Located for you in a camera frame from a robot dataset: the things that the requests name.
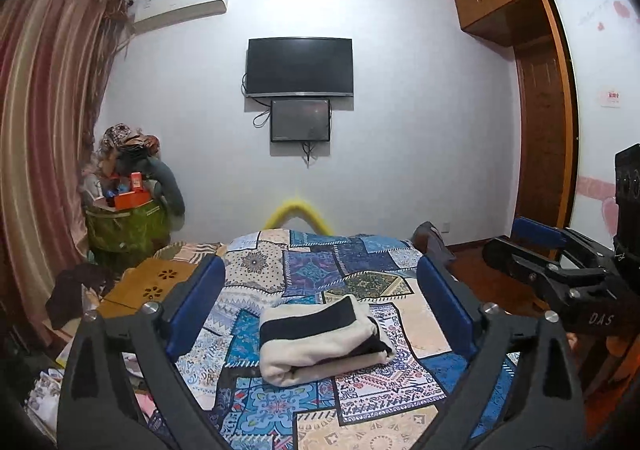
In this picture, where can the red and white sticker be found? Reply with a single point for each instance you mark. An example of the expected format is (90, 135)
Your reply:
(611, 98)

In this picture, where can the navy and cream striped sweater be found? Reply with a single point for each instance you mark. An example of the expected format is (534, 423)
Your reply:
(320, 345)

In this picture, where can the pile of papers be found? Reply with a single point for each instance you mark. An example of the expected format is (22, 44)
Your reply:
(45, 390)

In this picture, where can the wooden lap desk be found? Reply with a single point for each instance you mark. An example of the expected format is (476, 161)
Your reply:
(150, 282)

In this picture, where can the black wall television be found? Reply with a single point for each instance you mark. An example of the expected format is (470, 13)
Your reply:
(300, 65)

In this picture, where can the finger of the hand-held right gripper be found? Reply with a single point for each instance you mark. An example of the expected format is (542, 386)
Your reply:
(515, 260)
(537, 231)

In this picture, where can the yellow foam tube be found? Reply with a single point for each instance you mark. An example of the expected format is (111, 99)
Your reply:
(280, 212)

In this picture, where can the white air conditioner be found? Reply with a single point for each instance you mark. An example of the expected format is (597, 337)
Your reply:
(180, 5)

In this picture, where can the grey bag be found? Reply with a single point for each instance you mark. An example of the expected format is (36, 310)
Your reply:
(432, 242)

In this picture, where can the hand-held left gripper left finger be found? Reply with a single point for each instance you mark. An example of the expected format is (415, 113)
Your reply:
(200, 300)

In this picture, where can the dark cloth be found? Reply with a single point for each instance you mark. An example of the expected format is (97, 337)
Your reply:
(75, 290)

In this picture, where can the orange box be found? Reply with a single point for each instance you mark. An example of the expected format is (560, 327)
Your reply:
(130, 197)

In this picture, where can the blue patchwork blanket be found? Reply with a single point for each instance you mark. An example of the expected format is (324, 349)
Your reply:
(310, 265)

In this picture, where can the striped pink curtain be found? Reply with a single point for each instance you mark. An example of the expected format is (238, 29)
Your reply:
(35, 130)

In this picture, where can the pile of clothes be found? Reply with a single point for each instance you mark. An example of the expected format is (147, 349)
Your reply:
(160, 175)

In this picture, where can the white wall socket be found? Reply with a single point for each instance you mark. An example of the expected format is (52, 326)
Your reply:
(445, 228)

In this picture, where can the green fabric bag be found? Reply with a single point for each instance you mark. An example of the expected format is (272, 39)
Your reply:
(125, 235)

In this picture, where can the small black wall monitor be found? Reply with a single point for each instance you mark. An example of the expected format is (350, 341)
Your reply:
(300, 120)

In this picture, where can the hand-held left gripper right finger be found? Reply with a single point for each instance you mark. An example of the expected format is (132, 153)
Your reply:
(445, 305)

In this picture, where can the brown wooden door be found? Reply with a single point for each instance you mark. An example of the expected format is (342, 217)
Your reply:
(545, 145)

